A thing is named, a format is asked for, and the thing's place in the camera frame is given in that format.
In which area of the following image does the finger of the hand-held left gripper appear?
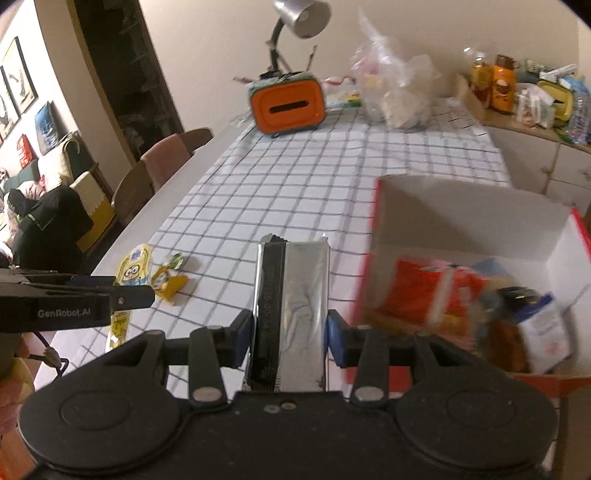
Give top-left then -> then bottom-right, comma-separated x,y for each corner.
69,285 -> 156,311
0,270 -> 116,290

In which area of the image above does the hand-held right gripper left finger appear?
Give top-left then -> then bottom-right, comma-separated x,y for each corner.
104,309 -> 254,409

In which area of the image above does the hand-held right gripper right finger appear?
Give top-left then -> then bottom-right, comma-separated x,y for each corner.
324,310 -> 497,409

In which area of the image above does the yellow character packet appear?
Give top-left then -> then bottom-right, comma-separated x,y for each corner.
106,244 -> 155,352

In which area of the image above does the yellow small packet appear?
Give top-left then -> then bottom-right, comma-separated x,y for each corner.
152,272 -> 188,306

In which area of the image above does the silver black pink packet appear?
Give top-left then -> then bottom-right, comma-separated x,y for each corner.
247,233 -> 332,393

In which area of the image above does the red snack packet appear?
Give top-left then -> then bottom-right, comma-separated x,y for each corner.
369,257 -> 492,342

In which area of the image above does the light blue snack packet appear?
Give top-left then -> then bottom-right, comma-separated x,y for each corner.
475,258 -> 509,278

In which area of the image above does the red cardboard box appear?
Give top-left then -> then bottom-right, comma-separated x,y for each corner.
346,174 -> 591,402

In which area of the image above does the black snack packet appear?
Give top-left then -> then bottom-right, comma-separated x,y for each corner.
496,286 -> 541,315

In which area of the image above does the white blue snack packet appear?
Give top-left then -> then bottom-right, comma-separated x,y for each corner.
515,293 -> 575,374

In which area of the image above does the person's left hand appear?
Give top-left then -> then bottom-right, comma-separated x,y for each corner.
0,339 -> 37,407

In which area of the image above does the yellow blanket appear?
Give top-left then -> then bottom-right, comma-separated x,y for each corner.
69,172 -> 116,252

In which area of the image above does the wooden chair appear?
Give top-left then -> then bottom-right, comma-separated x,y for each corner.
111,128 -> 214,229

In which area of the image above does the green sofa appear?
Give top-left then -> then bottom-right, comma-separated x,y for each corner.
0,134 -> 116,259

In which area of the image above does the dark bookshelf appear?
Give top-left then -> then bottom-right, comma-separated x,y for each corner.
74,0 -> 185,162

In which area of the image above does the orange tissue box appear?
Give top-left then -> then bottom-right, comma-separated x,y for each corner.
248,71 -> 328,138

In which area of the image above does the yellow green flat packet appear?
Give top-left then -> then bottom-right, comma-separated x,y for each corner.
325,88 -> 363,110

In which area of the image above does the clear plastic bag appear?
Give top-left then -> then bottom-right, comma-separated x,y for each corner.
351,9 -> 446,133

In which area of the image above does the white cabinet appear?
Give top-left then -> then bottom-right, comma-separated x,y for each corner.
482,111 -> 591,217

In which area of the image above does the yellow liquid bottle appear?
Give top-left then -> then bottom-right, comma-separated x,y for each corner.
471,46 -> 492,109

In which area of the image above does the orange jar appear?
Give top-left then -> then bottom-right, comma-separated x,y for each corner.
490,54 -> 517,114

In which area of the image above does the silver desk lamp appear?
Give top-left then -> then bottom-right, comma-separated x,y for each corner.
263,0 -> 332,80

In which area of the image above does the clear container yellow lid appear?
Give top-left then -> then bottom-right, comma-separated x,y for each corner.
536,80 -> 575,127

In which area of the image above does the clear water bottle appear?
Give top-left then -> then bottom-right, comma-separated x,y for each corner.
566,90 -> 591,144

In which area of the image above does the black cable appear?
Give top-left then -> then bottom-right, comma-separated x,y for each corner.
30,329 -> 66,376

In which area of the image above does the framed wall picture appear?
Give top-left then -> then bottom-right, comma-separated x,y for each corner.
0,37 -> 38,141

